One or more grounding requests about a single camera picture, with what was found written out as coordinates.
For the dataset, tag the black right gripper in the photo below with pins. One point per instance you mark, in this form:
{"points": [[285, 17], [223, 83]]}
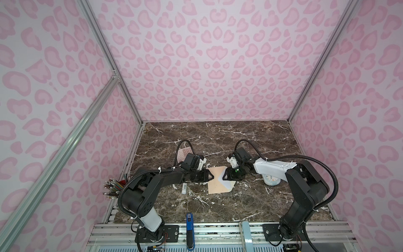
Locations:
{"points": [[230, 176]]}

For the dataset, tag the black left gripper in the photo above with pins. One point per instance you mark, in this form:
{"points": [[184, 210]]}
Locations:
{"points": [[205, 176]]}

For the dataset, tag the white glue stick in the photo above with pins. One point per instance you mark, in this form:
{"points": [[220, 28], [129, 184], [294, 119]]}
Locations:
{"points": [[184, 188]]}

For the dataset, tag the peach pink envelope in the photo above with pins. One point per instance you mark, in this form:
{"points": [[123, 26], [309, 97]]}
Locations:
{"points": [[214, 186]]}

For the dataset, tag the white letter paper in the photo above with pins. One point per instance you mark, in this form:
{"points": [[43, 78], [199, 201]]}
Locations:
{"points": [[223, 179]]}

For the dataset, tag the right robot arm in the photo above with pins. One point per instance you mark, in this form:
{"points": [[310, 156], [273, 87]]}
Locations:
{"points": [[312, 183]]}

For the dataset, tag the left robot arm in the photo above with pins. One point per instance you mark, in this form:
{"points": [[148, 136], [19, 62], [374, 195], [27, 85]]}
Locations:
{"points": [[138, 196]]}

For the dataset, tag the pink desk calculator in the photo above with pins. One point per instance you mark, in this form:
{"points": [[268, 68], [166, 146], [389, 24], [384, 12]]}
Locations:
{"points": [[182, 153]]}

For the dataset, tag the white round clock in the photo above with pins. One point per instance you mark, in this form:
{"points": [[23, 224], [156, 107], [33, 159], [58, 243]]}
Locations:
{"points": [[270, 180]]}

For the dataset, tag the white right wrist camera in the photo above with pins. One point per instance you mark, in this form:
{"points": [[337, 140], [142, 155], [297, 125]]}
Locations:
{"points": [[232, 161]]}

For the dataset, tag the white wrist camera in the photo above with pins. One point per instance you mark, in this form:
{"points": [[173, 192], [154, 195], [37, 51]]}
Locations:
{"points": [[232, 161], [202, 161]]}

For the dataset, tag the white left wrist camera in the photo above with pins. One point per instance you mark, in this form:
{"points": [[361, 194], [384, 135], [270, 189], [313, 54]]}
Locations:
{"points": [[202, 161]]}

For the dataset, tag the blue black tool on rail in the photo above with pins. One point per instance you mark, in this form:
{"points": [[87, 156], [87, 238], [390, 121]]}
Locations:
{"points": [[190, 234]]}

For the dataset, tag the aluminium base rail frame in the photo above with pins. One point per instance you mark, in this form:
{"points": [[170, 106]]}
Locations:
{"points": [[244, 236]]}

